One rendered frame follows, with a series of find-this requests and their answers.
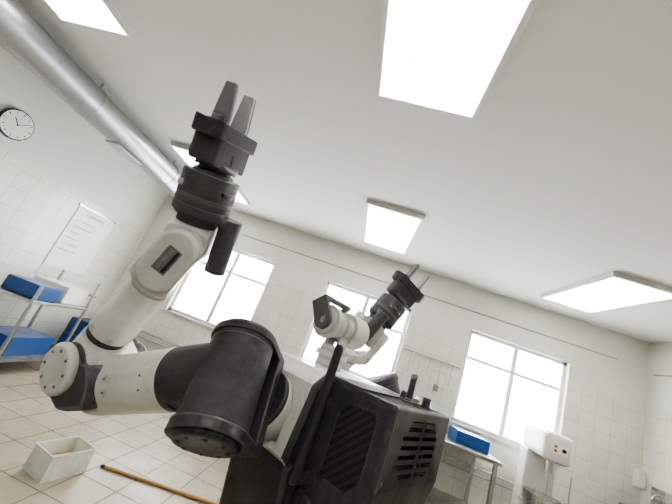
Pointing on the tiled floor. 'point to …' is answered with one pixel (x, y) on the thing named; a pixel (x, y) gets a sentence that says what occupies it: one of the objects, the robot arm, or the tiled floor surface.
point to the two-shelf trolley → (34, 320)
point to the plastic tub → (58, 458)
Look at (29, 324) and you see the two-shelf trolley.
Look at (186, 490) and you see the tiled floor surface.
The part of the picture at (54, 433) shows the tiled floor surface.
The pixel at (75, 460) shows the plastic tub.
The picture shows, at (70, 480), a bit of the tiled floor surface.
